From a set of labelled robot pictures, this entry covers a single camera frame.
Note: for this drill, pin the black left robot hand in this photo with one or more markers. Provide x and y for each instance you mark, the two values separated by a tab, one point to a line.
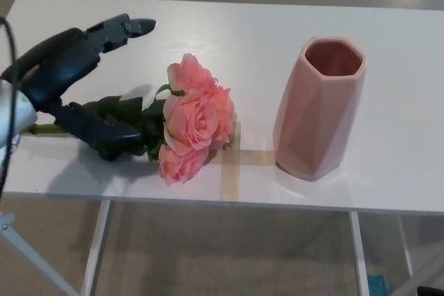
59	67

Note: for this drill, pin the white table leg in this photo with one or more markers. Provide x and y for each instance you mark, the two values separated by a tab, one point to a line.
95	247
406	247
358	258

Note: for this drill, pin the teal floor tape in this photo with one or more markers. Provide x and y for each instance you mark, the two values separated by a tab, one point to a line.
377	285

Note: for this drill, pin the beige tape strip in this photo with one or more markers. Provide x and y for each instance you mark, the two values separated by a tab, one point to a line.
256	157
230	181

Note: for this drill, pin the light metal stand frame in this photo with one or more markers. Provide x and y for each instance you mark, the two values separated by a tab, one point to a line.
24	258

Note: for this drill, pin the pink faceted ceramic vase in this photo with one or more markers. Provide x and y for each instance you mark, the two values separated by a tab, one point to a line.
312	126

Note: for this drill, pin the pink rose bouquet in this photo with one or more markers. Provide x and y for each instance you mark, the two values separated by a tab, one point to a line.
194	119

